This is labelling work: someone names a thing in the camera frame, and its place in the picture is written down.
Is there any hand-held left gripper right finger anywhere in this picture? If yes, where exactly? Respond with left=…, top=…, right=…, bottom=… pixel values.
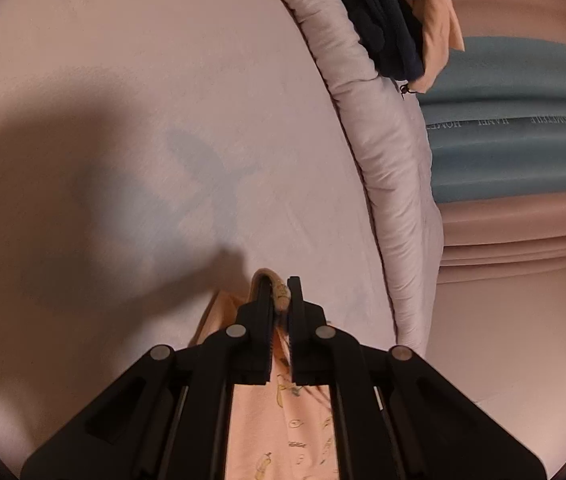
left=285, top=276, right=546, bottom=480

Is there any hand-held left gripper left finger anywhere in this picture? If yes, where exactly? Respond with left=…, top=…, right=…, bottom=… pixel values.
left=20, top=276, right=276, bottom=480

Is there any orange cartoon print shirt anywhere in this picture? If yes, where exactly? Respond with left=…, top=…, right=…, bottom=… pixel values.
left=188, top=269, right=344, bottom=480

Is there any grey quilted duvet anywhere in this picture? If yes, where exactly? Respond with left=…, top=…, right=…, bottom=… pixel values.
left=253, top=0, right=446, bottom=356

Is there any dark navy garment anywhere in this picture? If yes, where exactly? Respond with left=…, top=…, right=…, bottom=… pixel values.
left=298, top=0, right=426, bottom=99

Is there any folded plain orange garment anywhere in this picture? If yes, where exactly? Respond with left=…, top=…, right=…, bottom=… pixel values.
left=400, top=0, right=465, bottom=93

